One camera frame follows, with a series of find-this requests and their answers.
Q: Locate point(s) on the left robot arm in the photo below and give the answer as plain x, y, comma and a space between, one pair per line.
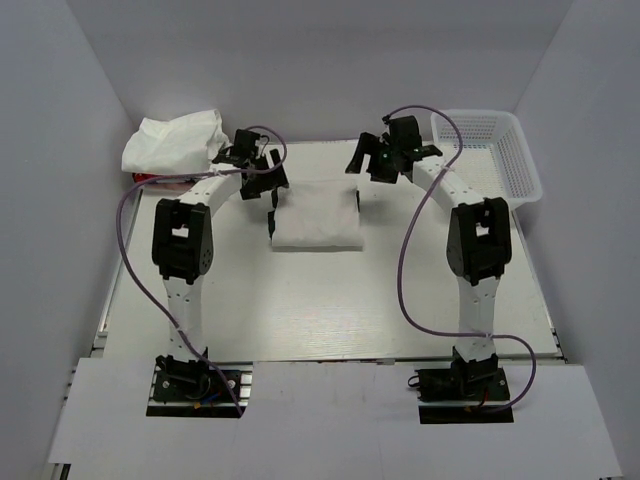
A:
183, 243

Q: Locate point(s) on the white plastic basket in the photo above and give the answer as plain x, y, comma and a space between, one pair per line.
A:
493, 154

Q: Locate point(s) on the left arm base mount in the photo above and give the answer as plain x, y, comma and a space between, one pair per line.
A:
192, 389

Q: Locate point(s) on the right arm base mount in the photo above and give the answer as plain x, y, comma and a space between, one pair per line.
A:
447, 396

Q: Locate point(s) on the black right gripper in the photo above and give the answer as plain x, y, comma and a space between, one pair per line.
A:
368, 143

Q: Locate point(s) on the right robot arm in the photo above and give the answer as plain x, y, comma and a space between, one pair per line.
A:
478, 244

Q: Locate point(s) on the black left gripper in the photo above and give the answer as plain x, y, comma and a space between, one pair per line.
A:
275, 179

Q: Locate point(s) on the crumpled white t-shirt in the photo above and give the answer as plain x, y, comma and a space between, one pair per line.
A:
182, 145

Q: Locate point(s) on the white and green t-shirt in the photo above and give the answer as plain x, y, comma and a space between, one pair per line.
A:
321, 216

